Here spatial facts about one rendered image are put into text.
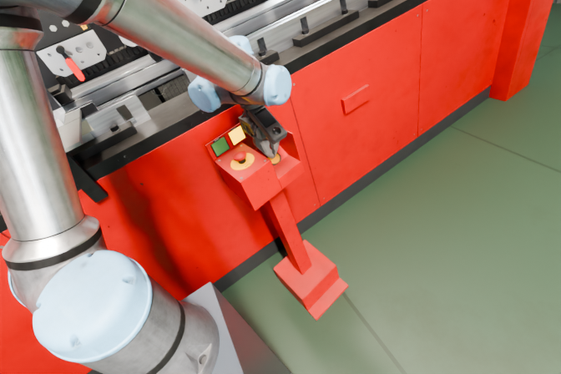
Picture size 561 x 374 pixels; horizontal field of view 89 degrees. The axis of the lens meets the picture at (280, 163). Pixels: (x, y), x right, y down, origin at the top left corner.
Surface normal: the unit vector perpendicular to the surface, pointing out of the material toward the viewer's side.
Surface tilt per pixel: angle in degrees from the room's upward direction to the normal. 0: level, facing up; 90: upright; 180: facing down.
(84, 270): 7
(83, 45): 90
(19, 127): 87
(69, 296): 7
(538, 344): 0
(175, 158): 90
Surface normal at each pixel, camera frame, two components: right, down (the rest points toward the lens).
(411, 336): -0.27, -0.73
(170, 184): 0.51, 0.44
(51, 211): 0.76, 0.18
